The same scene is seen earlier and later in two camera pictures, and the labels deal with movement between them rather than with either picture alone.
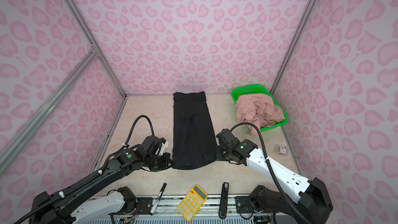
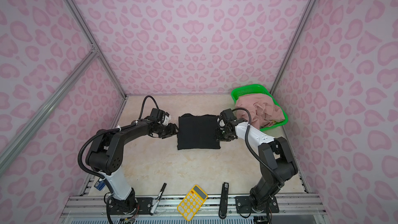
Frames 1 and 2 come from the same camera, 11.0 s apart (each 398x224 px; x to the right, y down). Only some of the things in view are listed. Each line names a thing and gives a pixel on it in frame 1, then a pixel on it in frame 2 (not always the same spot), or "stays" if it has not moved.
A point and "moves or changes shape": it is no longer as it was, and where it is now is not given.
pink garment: (259, 109) stays
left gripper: (167, 164) to (172, 130)
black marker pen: (155, 205) stays
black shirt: (194, 142) moves or changes shape
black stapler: (224, 201) stays
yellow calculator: (192, 202) stays
